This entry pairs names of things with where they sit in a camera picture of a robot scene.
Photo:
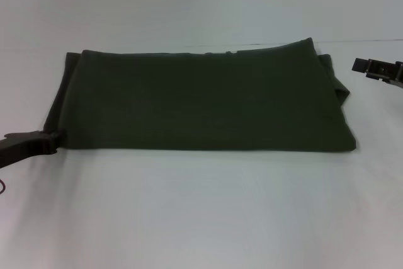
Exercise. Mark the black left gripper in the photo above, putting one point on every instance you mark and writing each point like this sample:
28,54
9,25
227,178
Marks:
14,149

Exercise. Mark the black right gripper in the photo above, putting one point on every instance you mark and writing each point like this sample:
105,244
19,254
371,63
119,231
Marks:
388,72

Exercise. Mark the dark green shirt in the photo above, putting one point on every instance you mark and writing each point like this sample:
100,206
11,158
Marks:
204,99

